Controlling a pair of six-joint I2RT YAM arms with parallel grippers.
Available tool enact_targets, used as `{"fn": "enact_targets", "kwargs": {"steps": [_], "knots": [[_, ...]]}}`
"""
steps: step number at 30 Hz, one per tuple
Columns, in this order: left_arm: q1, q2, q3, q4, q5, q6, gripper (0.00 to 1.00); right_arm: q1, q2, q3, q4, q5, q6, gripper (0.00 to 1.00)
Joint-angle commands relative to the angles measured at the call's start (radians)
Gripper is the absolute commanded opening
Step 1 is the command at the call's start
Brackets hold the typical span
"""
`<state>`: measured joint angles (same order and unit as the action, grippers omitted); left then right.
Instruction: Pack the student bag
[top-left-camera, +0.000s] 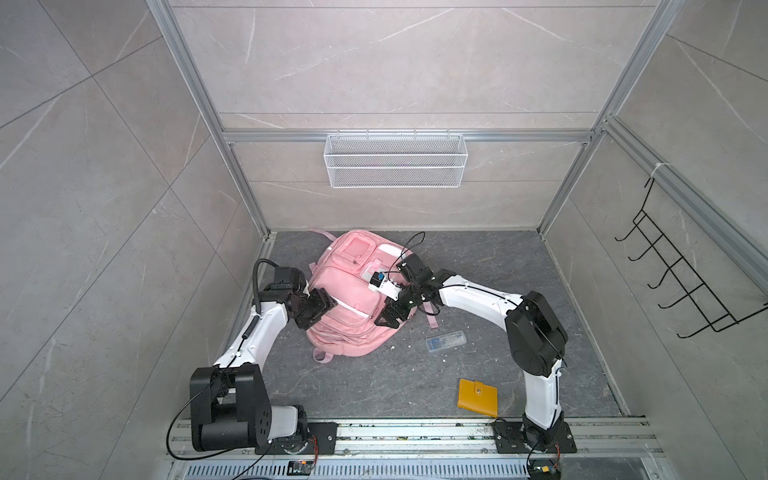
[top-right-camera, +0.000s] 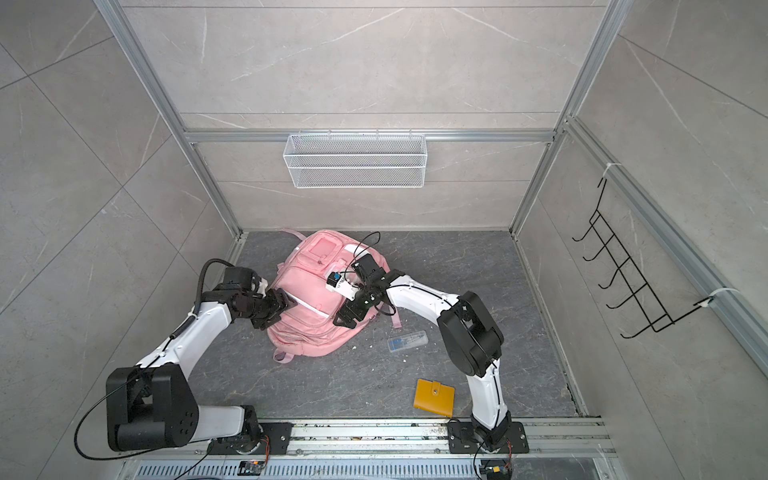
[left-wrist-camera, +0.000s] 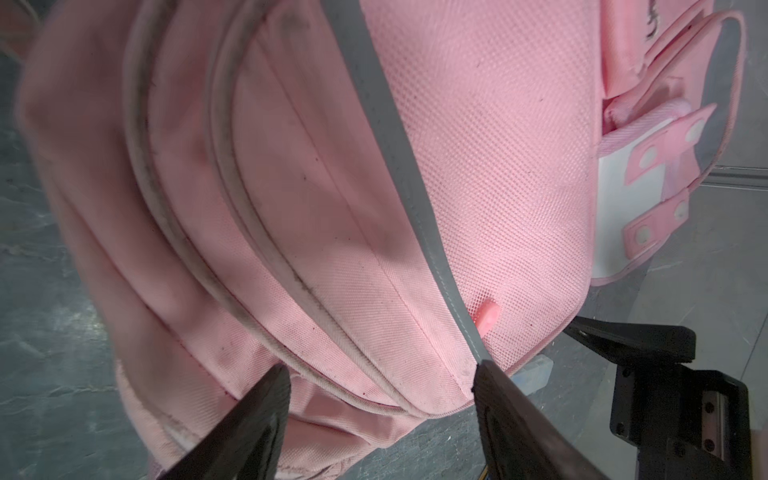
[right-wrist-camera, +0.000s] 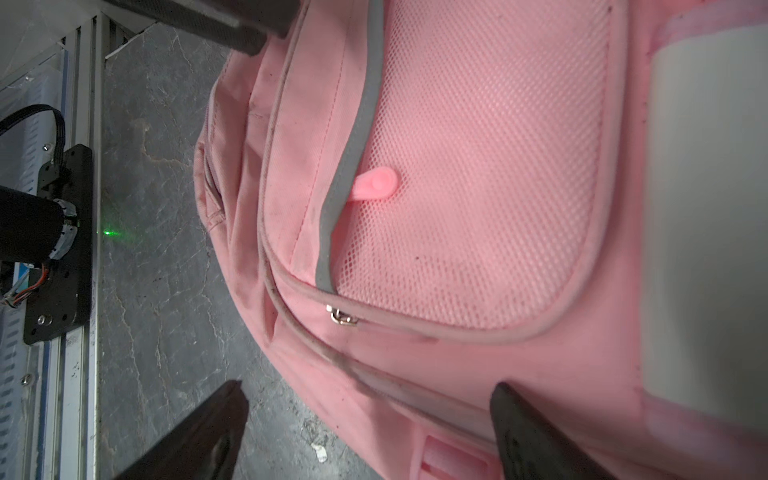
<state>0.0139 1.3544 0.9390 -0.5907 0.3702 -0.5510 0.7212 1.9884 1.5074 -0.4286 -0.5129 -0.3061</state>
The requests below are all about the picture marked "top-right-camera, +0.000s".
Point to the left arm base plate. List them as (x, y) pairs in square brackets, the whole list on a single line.
[(272, 438)]

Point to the clear plastic ruler case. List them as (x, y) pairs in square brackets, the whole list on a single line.
[(407, 342)]

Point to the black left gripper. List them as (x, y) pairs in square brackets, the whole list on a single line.
[(279, 303)]

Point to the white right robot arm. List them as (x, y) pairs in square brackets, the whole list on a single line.
[(471, 336)]

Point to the white wire mesh basket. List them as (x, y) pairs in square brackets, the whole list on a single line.
[(359, 160)]

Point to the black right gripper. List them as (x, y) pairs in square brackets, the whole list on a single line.
[(350, 306)]

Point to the yellow leather wallet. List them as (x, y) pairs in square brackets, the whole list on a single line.
[(434, 397)]

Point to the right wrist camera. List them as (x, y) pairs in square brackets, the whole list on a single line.
[(337, 282)]

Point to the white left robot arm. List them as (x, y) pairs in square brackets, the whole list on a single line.
[(150, 406)]

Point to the aluminium mounting rail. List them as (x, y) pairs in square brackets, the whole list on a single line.
[(429, 438)]

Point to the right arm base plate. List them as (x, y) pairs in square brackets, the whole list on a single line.
[(469, 437)]

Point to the pink student backpack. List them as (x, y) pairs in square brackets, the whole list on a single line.
[(308, 328)]

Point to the black wire hook rack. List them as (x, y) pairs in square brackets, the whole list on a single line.
[(628, 272)]

